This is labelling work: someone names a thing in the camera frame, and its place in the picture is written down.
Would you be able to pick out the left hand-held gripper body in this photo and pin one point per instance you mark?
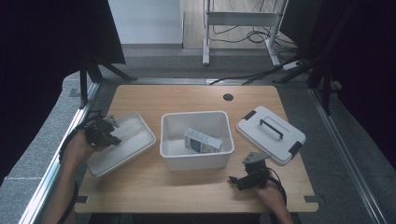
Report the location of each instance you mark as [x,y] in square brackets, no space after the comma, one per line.
[98,132]

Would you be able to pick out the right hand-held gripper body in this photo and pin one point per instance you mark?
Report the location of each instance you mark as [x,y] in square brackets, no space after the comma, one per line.
[257,174]

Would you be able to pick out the white plastic tray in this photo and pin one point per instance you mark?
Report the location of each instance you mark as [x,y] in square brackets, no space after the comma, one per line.
[130,146]

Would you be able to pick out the white plastic storage box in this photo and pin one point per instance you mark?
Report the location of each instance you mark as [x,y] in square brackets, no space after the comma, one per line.
[196,158]

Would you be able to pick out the white and blue carton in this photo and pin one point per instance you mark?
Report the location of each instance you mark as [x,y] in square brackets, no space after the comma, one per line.
[204,141]

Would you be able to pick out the person's right hand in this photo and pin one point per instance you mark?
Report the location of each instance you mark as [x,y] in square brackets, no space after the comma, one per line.
[269,194]

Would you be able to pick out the person's left hand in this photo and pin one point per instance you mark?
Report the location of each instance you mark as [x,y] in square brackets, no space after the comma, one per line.
[77,147]

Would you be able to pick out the black tripod stand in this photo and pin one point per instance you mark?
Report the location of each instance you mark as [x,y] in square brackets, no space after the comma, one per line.
[93,74]

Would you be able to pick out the round black table grommet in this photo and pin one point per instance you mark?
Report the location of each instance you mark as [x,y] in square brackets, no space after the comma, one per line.
[228,97]

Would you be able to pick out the black curtain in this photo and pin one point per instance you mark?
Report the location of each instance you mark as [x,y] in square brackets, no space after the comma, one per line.
[46,46]
[364,62]

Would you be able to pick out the black metal stand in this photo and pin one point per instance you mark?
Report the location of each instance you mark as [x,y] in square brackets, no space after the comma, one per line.
[325,87]

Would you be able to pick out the white power strip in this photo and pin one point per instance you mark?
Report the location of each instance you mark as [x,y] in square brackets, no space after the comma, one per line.
[291,65]

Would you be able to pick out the white metal stand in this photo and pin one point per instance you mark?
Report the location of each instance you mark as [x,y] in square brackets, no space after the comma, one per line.
[239,19]

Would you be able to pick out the aluminium floor rail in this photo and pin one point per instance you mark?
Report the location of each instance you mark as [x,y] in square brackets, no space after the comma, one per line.
[46,180]
[345,149]

